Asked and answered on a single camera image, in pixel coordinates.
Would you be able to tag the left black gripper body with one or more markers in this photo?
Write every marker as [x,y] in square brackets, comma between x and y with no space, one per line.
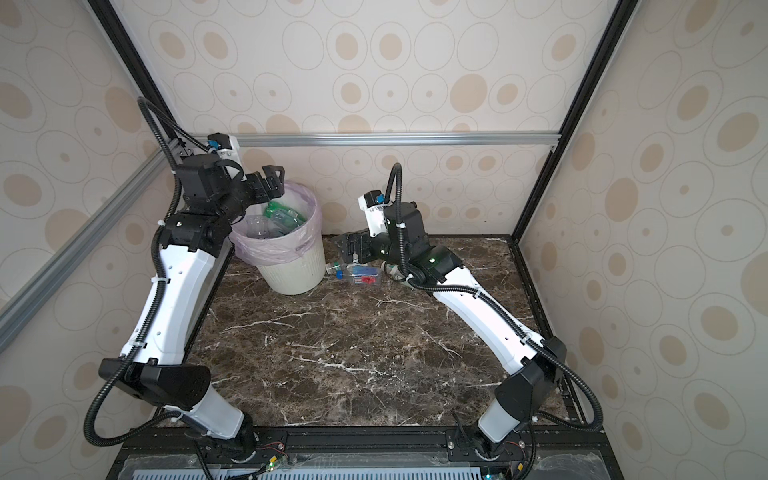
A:
[248,193]

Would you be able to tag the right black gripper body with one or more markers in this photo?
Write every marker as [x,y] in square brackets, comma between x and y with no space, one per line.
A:
[370,248]

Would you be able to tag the green bottle yellow cap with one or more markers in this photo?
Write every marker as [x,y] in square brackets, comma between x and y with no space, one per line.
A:
[285,218]

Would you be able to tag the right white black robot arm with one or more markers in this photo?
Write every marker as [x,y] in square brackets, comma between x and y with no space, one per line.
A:
[435,269]

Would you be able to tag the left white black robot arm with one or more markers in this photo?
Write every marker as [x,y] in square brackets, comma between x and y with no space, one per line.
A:
[211,194]

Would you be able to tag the pink bin liner bag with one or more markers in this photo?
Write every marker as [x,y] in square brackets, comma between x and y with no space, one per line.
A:
[282,249]

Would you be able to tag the Fiji bottle blue cap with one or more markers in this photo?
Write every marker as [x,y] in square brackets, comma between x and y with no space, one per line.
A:
[359,274]

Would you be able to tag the clear bottle green band cap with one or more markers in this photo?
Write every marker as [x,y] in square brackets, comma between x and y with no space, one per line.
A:
[335,269]

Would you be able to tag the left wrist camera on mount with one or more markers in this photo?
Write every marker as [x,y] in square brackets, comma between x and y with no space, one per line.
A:
[225,146]

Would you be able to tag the black frame post left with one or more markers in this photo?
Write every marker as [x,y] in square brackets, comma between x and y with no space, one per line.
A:
[120,39]

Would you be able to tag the black frame post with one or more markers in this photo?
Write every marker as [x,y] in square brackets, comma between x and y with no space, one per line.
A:
[120,39]
[605,49]

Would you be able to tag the horizontal aluminium rail back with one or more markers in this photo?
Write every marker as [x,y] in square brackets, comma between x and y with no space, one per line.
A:
[394,139]

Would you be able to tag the aluminium rail left wall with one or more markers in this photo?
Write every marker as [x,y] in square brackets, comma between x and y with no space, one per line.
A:
[23,307]

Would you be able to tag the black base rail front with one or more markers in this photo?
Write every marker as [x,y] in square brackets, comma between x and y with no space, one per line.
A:
[414,452]

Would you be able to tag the black frame post right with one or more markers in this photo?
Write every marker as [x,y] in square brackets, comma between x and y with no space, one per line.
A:
[605,49]

